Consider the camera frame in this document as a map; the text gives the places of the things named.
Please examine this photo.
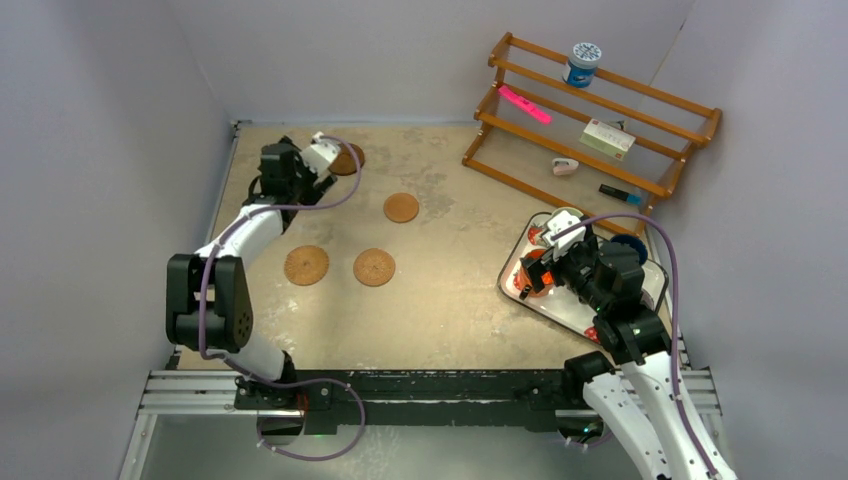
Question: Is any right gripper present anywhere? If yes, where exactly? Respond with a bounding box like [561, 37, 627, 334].
[520, 235, 610, 311]

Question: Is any dark brown wooden coaster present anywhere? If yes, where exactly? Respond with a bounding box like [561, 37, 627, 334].
[329, 143, 366, 176]

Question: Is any orange mug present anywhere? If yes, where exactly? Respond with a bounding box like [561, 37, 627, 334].
[514, 249, 556, 299]

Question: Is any woven rattan coaster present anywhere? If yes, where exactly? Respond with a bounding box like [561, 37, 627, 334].
[284, 245, 329, 286]
[353, 248, 396, 287]

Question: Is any light green mug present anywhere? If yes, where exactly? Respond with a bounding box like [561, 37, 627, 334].
[532, 207, 586, 249]

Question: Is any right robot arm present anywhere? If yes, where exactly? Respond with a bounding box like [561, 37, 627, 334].
[515, 208, 737, 479]

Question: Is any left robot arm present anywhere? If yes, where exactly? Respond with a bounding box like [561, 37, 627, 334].
[165, 132, 362, 409]

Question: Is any strawberry print tray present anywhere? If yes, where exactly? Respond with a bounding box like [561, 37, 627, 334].
[497, 212, 670, 344]

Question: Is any dark grey mug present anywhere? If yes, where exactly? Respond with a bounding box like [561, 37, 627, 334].
[610, 234, 649, 265]

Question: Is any black blue marker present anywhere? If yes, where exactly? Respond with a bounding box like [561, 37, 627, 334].
[598, 184, 642, 206]

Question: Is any wooden tiered shelf rack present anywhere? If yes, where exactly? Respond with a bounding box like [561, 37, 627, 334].
[462, 32, 722, 217]

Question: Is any green white box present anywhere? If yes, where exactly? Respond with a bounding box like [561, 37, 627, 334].
[579, 119, 636, 161]

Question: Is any pink highlighter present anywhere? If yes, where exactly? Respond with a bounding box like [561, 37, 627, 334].
[497, 85, 552, 125]

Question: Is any blue white jar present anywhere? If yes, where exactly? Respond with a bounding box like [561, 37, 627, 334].
[562, 42, 602, 88]

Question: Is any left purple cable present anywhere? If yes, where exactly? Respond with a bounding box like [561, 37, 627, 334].
[197, 135, 367, 464]

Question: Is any black aluminium mounting rail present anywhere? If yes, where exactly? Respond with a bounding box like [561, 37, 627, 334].
[119, 368, 737, 480]

